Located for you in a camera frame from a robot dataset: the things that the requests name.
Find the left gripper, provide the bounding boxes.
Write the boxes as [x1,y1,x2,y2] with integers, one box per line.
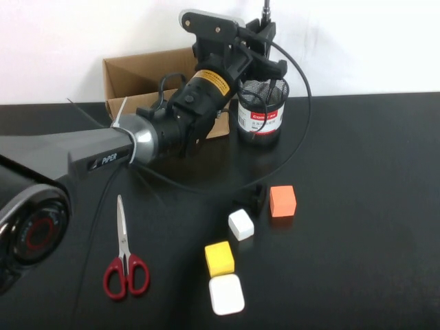
[187,19,288,100]

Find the red-handled scissors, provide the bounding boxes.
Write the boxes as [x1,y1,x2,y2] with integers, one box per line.
[102,194,151,300]

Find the black mesh pen holder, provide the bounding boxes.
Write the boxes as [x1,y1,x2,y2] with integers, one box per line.
[236,76,290,148]

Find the open brown cardboard box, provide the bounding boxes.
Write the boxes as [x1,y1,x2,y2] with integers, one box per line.
[102,47,231,140]

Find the white zip tie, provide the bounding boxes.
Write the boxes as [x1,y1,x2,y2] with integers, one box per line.
[111,96,129,130]

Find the orange foam block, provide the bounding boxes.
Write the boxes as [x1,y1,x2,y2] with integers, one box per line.
[268,184,297,218]

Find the small white foam block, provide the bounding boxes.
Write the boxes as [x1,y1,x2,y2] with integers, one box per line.
[228,208,256,241]

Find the yellow foam block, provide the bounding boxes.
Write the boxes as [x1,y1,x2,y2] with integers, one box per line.
[204,240,236,277]

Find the large white foam block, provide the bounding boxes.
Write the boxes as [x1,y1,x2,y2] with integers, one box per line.
[208,272,246,316]

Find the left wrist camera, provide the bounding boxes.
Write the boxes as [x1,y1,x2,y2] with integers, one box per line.
[178,9,247,44]

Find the black plastic bracket part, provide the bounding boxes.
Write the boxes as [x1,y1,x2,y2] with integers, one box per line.
[232,184,268,217]

